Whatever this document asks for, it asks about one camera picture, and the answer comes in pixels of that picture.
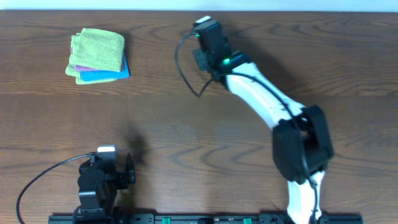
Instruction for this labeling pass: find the blue folded cloth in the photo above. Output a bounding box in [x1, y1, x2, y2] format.
[80, 54, 130, 82]

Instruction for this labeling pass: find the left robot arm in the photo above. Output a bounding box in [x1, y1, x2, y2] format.
[72, 152, 136, 223]

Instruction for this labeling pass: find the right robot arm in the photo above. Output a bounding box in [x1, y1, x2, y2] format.
[193, 16, 334, 223]

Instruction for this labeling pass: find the pink folded cloth in stack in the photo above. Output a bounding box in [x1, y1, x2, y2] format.
[70, 47, 124, 72]

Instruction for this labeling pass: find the light green bottom folded cloth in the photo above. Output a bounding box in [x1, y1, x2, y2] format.
[65, 63, 117, 85]

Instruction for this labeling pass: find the green folded cloth on top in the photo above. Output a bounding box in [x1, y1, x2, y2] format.
[69, 28, 125, 72]

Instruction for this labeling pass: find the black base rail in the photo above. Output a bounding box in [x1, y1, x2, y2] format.
[48, 213, 363, 224]

